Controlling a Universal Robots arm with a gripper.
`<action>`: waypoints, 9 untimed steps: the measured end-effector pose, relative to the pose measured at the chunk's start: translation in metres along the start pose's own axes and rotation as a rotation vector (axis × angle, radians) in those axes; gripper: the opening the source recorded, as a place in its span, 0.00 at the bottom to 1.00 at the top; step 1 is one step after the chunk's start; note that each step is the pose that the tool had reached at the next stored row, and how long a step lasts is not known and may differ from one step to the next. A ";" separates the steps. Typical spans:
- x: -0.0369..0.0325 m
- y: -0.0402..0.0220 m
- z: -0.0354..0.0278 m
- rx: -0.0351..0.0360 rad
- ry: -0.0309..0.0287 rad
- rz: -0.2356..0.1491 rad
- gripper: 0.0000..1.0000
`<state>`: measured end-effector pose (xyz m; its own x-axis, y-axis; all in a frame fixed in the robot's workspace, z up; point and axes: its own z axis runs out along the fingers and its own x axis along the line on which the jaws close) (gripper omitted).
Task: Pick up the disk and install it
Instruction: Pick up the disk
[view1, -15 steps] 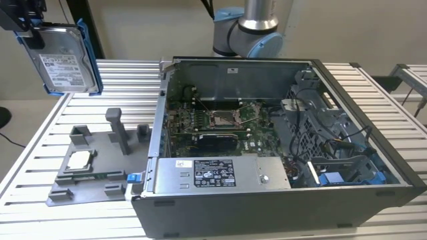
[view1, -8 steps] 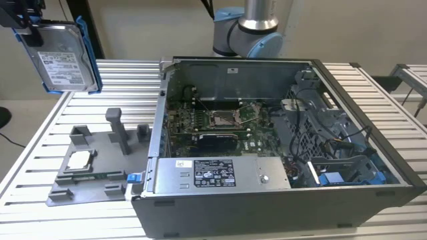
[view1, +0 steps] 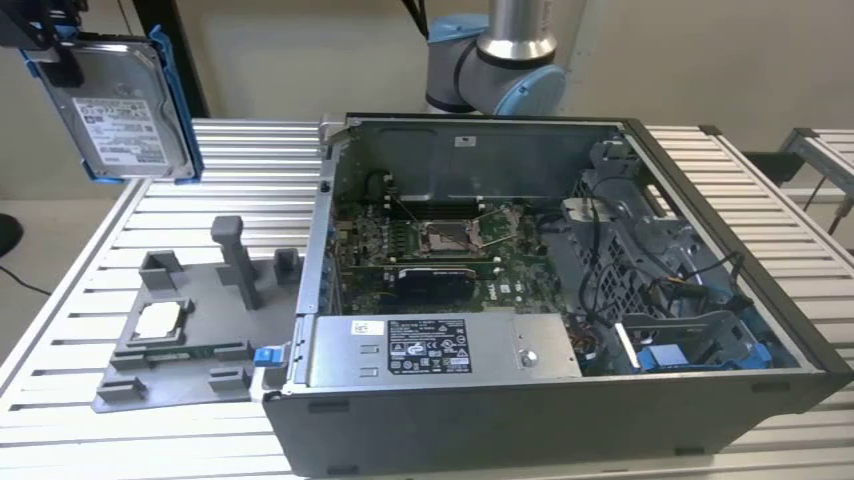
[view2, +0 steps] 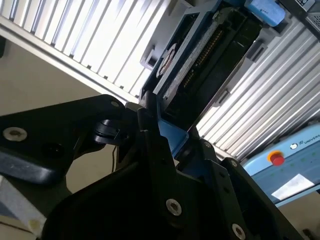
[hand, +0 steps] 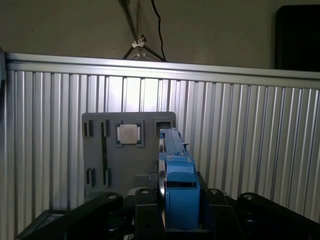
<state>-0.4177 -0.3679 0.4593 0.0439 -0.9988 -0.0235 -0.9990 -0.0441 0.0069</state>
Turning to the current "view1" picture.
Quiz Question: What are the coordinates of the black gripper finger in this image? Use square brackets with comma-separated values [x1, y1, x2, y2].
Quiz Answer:
[47, 42, 87, 87]

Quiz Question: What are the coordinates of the hard disk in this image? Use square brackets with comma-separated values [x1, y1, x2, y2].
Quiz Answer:
[17, 23, 203, 186]

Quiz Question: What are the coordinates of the metal disk bay cage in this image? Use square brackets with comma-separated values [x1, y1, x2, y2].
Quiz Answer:
[543, 139, 775, 376]

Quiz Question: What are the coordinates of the blue disk carrier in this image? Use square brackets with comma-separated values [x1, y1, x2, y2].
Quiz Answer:
[637, 344, 773, 374]

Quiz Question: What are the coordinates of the black round object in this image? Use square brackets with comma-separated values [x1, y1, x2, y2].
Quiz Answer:
[0, 212, 25, 259]

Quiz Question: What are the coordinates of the silver CPU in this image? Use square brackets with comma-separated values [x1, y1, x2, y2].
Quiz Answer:
[132, 302, 186, 339]

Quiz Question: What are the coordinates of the grey parts rack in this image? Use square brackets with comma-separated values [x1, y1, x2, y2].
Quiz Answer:
[89, 214, 308, 415]

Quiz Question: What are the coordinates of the thin locking lever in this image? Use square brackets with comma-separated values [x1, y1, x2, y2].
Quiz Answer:
[390, 193, 423, 225]

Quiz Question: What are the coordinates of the green RAM stick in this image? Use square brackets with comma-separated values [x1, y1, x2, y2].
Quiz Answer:
[143, 344, 222, 359]

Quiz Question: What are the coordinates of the black RAM slot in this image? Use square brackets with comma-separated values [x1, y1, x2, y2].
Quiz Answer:
[386, 194, 486, 221]
[390, 253, 503, 266]

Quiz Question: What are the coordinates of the CPU socket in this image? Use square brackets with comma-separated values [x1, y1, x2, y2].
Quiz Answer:
[416, 219, 486, 256]

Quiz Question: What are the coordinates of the black graphics card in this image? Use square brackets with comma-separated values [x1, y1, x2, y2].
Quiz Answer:
[392, 267, 479, 304]

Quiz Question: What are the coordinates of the metal socket cover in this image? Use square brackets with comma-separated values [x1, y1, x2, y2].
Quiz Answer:
[476, 207, 528, 247]

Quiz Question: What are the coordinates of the green motherboard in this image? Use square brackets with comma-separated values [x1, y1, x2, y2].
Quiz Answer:
[330, 197, 568, 316]

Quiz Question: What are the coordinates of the silver power supply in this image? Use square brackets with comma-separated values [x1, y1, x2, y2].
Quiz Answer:
[306, 314, 582, 389]

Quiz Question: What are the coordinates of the dark grey PC case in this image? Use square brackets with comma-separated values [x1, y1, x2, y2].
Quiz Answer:
[263, 112, 854, 479]

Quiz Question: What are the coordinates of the metal slat side table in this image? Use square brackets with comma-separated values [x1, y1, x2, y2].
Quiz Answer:
[777, 127, 854, 236]

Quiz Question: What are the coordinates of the black upright post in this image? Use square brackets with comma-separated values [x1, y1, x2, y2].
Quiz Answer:
[136, 0, 212, 119]

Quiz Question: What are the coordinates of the black floor cable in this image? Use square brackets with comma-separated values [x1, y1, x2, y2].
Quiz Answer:
[0, 264, 53, 296]

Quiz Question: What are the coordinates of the long black wire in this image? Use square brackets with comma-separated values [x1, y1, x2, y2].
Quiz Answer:
[576, 192, 629, 329]

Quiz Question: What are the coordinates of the coloured wire bundle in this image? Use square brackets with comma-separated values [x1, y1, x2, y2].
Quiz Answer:
[566, 319, 606, 357]

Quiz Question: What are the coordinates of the black power wire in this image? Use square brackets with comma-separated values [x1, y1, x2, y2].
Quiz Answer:
[650, 249, 753, 309]

